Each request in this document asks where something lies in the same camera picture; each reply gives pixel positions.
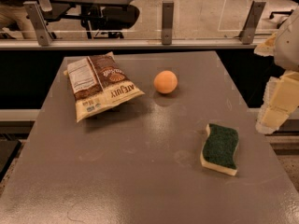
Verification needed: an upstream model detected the middle metal bracket post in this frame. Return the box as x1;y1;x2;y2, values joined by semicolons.
161;1;174;45

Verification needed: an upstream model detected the metal bracket post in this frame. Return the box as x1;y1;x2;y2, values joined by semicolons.
24;1;52;46
161;1;174;45
239;1;265;45

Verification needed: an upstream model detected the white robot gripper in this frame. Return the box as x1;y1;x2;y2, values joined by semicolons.
254;7;299;134

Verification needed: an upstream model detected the black office chair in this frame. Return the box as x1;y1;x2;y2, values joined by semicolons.
81;5;140;38

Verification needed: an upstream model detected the metal barrier rail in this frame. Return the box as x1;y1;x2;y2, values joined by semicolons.
0;37;264;50

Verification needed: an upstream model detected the left metal bracket post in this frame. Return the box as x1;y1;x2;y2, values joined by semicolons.
24;1;52;46

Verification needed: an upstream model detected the right metal bracket post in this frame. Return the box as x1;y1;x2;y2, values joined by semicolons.
239;1;265;45

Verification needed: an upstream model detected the black background desk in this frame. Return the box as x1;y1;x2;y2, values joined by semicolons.
43;0;134;22

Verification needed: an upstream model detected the seated person in background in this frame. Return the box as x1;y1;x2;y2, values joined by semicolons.
0;0;36;39

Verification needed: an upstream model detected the green and yellow sponge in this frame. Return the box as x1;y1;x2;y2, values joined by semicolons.
200;123;239;176

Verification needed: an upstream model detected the brown cream chip bag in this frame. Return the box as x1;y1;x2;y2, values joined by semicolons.
64;52;144;122

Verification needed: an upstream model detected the orange ball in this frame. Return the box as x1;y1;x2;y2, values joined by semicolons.
153;70;178;94

